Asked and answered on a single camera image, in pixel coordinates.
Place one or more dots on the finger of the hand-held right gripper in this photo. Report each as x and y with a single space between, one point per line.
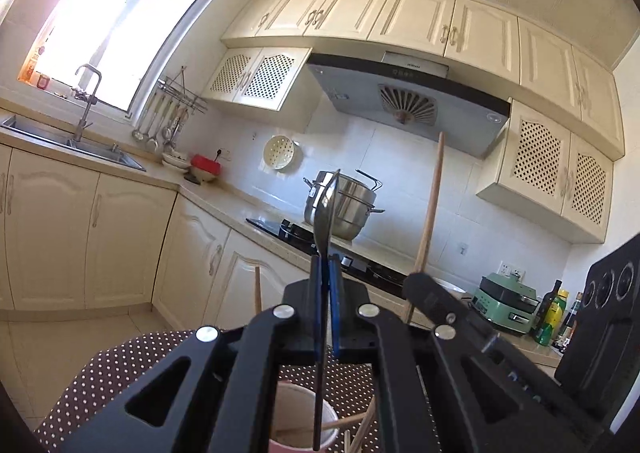
430 295

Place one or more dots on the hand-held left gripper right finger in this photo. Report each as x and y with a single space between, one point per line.
335 313

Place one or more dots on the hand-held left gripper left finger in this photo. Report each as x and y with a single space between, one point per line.
316 313

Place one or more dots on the metal spoon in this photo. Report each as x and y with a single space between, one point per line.
324 218

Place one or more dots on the pink cup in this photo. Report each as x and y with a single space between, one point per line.
295 408

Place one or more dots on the row of hanging kitchen utensils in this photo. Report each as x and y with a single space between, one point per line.
160 125

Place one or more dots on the dark sauce bottle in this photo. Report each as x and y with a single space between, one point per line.
570 323

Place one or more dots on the dark oil bottle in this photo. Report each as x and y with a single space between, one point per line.
551 298

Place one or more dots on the green countertop appliance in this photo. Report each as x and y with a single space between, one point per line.
505 305

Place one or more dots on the black gas stove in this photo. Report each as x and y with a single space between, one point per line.
295 233

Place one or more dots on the stainless steel steamer pot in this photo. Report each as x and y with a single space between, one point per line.
355 205

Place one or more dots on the large lattice door cabinet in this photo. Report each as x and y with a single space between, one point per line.
550 173

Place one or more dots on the round white strainer plate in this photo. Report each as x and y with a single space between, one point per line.
281 153

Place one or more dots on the red lidded container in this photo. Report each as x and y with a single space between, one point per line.
206 165

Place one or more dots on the grey range hood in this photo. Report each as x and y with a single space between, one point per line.
400 103

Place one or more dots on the stack of white bowls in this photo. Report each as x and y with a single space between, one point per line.
176 160

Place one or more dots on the brown polka dot tablecloth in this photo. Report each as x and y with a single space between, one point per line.
115 373

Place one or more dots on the cream lower kitchen cabinets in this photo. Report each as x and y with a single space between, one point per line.
100 233

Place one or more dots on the cream kitchen cabinets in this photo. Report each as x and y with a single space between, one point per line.
440 28
100 233

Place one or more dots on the small lattice door cabinet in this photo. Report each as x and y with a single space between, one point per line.
257 78

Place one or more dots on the cream upper kitchen cabinets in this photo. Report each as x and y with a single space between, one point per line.
440 28

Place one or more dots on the stainless steel sink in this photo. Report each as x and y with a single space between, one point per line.
60 140

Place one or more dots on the metal faucet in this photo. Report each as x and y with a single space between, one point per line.
89 93

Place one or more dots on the kitchen window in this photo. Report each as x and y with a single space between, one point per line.
115 18

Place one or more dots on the small red jar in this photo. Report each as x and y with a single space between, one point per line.
43 81

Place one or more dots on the orange bottle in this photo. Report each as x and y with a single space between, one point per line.
31 67

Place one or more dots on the metal wall utensil rack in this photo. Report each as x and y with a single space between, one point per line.
182 93

